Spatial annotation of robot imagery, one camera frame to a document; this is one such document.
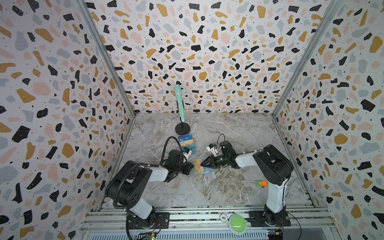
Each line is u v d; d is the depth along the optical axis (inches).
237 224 28.2
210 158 33.7
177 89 35.2
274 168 20.7
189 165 32.1
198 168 35.4
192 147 38.4
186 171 32.1
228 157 31.3
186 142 39.1
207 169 35.4
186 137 39.3
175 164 29.8
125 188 17.5
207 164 34.9
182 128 43.6
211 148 35.4
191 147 38.4
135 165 17.9
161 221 28.8
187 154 33.6
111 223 28.9
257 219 29.2
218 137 43.1
